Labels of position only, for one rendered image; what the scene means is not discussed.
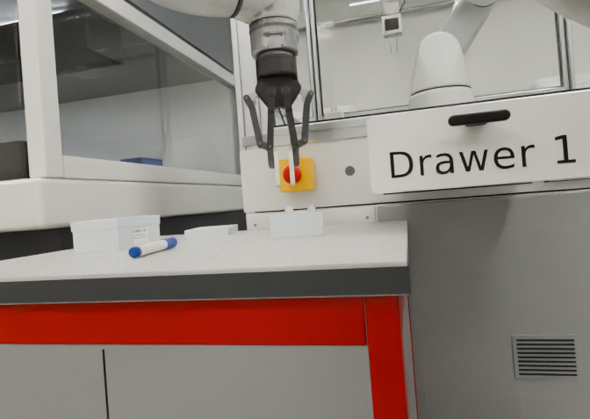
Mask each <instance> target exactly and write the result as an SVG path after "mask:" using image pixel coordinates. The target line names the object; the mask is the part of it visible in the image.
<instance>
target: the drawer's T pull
mask: <svg viewBox="0 0 590 419"><path fill-rule="evenodd" d="M510 116H511V113H510V111H509V110H507V109H504V110H496V111H488V112H474V113H466V114H458V115H452V116H450V117H449V119H448V124H449V125H450V126H482V125H485V124H487V123H490V122H498V121H505V120H508V119H509V118H510Z"/></svg>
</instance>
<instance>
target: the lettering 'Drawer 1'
mask: <svg viewBox="0 0 590 419"><path fill-rule="evenodd" d="M560 139H563V148H564V160H561V161H558V164H559V163H575V162H576V159H571V160H569V158H568V147H567V137H566V134H565V135H560V136H557V137H555V141H557V140H560ZM528 148H535V145H528V146H527V147H526V148H525V146H521V149H522V167H527V165H526V151H527V149H528ZM487 150H488V149H485V150H484V154H483V159H482V163H481V165H480V162H479V159H478V156H477V153H476V151H471V156H470V161H469V165H468V166H467V163H466V161H465V158H464V154H463V152H459V154H460V156H461V159H462V162H463V164H464V168H465V171H471V164H472V158H473V155H474V157H475V160H476V162H477V165H478V168H479V170H484V167H485V163H486V155H487ZM502 150H507V151H508V152H509V153H510V155H509V156H499V157H498V153H499V152H500V151H502ZM393 155H405V156H406V157H407V158H408V161H409V169H408V171H407V172H406V173H404V174H401V175H395V171H394V160H393ZM440 156H447V157H448V158H449V159H450V160H449V161H443V162H439V163H438V164H437V165H436V171H437V172H438V173H439V174H447V173H449V172H450V173H454V165H453V158H452V156H451V155H450V154H447V153H443V154H439V155H437V156H436V158H438V157H440ZM429 157H430V158H431V155H425V156H424V157H422V155H421V156H420V167H421V176H424V168H423V162H424V160H425V159H426V158H429ZM509 158H514V152H513V150H512V149H511V148H499V149H498V150H497V151H496V152H495V154H494V158H493V159H494V163H495V164H496V166H497V167H499V168H501V169H510V168H513V167H514V164H511V165H508V166H502V165H500V164H499V162H498V160H499V159H509ZM390 162H391V173H392V178H396V177H405V176H407V175H409V174H410V173H411V172H412V170H413V159H412V157H411V156H410V155H409V154H408V153H406V152H390ZM444 163H449V164H450V167H449V169H448V170H446V171H440V169H439V167H440V165H441V164H444Z"/></svg>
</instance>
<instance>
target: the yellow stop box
mask: <svg viewBox="0 0 590 419"><path fill-rule="evenodd" d="M278 164H279V176H280V191H281V192H295V191H313V190H315V178H314V167H313V159H312V158H310V157H301V158H299V166H298V167H299V168H300V170H301V173H302V176H301V178H300V180H299V181H298V182H297V183H296V184H295V186H291V184H289V183H287V182H286V181H285V180H284V177H283V172H284V169H285V168H286V167H287V166H289V159H284V160H279V161H278Z"/></svg>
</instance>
